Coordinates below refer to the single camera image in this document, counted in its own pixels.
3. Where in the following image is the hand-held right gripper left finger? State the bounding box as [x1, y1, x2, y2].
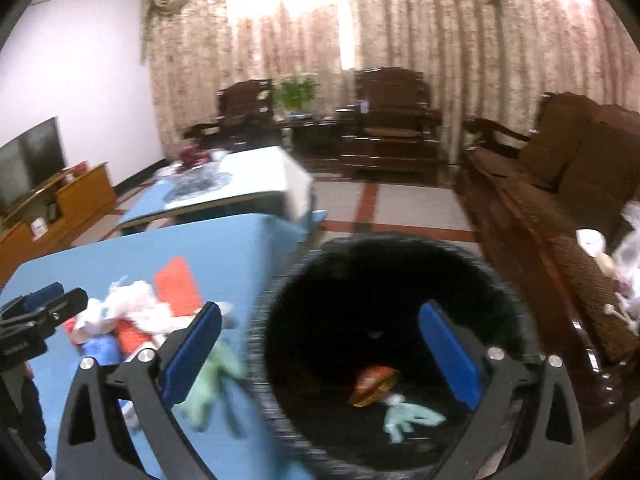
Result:
[54, 301, 223, 480]

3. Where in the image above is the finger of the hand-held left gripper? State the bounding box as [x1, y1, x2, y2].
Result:
[0, 282, 66, 317]
[0, 288, 89, 333]

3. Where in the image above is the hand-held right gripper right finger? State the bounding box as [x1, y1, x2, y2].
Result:
[418, 300, 588, 480]

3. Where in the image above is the white plastic bag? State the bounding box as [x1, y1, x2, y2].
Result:
[75, 275, 173, 346]
[607, 200, 640, 336]

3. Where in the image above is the orange foam fruit net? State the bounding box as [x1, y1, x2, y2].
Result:
[152, 256, 201, 317]

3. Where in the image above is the black round trash bin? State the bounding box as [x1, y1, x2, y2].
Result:
[245, 234, 546, 480]

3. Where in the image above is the light green crumpled wrapper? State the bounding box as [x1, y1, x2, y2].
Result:
[382, 394, 447, 445]
[177, 337, 246, 433]

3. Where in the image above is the blue packet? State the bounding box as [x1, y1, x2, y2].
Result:
[82, 337, 123, 366]

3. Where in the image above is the red packet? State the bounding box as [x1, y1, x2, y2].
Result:
[114, 317, 156, 356]

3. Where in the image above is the orange-brown snack wrapper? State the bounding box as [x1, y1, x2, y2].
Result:
[348, 366, 401, 407]

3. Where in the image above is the yellow wooden television cabinet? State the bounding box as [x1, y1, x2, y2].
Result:
[0, 161, 118, 286]

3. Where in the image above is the blue tablecloth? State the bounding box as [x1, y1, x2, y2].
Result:
[0, 212, 326, 480]

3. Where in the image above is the flat screen television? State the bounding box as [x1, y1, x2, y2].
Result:
[0, 116, 67, 216]

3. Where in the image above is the glass fruit bowl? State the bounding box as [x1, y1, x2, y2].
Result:
[155, 152, 236, 201]

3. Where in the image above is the small white crumpled object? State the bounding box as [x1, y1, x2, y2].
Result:
[575, 229, 608, 256]

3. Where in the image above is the dark red fruit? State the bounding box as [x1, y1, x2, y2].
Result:
[177, 145, 211, 168]

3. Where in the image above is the coffee table with blue top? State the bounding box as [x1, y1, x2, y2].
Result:
[116, 146, 328, 236]

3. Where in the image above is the dark wooden sofa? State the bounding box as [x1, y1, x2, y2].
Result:
[455, 91, 640, 431]

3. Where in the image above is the dark wooden armchair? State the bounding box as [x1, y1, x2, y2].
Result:
[182, 79, 283, 153]
[340, 66, 443, 178]

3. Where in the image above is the dark wooden side table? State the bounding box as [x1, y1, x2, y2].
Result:
[272, 112, 346, 171]

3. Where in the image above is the green potted plant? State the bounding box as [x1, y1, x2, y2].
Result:
[272, 75, 321, 113]

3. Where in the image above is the beige patterned curtain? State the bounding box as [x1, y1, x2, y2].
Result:
[140, 0, 636, 191]

